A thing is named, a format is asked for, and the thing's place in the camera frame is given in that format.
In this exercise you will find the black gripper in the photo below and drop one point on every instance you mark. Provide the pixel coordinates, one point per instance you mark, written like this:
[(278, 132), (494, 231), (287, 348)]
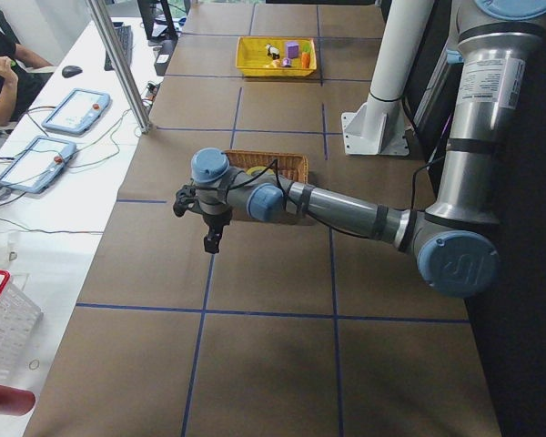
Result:
[(217, 222)]

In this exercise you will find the yellow tape roll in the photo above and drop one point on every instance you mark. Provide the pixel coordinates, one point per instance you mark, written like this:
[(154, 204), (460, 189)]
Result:
[(256, 170)]

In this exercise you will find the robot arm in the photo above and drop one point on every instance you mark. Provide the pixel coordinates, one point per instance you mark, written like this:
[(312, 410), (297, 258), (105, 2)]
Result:
[(491, 40)]

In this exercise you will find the brown wicker basket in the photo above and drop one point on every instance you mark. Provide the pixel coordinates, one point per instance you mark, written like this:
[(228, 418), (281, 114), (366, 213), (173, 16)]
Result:
[(291, 166)]

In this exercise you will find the yellow wicker basket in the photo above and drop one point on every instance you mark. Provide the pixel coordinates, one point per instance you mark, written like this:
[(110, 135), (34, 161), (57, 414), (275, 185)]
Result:
[(251, 56)]

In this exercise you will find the upper teach pendant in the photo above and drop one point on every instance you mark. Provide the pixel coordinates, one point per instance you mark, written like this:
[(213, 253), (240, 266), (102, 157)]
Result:
[(77, 112)]

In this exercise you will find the teach pendant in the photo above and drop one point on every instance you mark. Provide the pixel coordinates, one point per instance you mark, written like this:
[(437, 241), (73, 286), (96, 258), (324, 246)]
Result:
[(38, 165), (77, 112)]

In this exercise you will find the toy croissant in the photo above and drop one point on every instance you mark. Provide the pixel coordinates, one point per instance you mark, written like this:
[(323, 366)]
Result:
[(276, 63)]

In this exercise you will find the lower teach pendant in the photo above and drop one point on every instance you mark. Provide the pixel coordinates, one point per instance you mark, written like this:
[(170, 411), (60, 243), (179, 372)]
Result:
[(38, 165)]

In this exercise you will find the toy panda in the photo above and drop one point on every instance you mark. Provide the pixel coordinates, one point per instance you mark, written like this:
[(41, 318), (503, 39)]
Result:
[(272, 52)]

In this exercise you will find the black power adapter box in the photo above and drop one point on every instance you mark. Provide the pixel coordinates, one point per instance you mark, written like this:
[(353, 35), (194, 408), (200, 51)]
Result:
[(163, 57)]

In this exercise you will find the white pole with base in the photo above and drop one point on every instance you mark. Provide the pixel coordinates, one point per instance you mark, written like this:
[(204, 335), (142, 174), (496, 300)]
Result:
[(378, 126)]

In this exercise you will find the purple foam block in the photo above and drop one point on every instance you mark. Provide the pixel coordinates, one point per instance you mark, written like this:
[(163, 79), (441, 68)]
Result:
[(291, 49)]

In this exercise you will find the orange toy carrot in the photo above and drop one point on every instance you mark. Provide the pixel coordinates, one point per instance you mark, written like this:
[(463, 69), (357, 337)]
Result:
[(305, 56)]

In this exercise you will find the black computer mouse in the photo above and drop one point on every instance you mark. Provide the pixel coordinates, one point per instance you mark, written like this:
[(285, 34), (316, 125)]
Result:
[(70, 71)]

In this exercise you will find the seated person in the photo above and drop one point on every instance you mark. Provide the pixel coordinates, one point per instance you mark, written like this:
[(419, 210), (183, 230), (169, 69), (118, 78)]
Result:
[(18, 88)]

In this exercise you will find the red cylinder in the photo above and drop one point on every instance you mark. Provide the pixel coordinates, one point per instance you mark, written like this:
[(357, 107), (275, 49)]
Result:
[(16, 402)]

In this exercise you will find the aluminium frame post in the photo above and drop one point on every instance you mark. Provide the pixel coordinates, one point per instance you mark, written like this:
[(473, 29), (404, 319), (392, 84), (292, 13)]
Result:
[(112, 45)]

